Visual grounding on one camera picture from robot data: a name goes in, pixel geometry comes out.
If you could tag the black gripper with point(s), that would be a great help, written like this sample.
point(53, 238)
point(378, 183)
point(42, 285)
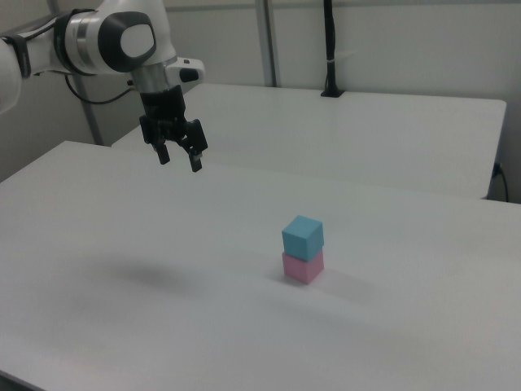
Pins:
point(163, 112)

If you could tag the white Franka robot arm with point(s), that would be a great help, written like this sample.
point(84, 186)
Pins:
point(102, 36)

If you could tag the blue cube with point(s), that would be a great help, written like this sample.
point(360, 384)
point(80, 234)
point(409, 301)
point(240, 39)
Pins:
point(303, 238)

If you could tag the pink cube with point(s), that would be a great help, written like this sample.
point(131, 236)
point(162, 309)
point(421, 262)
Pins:
point(303, 269)

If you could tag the grey wall frame post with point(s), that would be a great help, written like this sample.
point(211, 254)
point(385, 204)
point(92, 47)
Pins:
point(266, 40)

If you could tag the black camera stand pole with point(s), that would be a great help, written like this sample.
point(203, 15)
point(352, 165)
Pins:
point(330, 45)

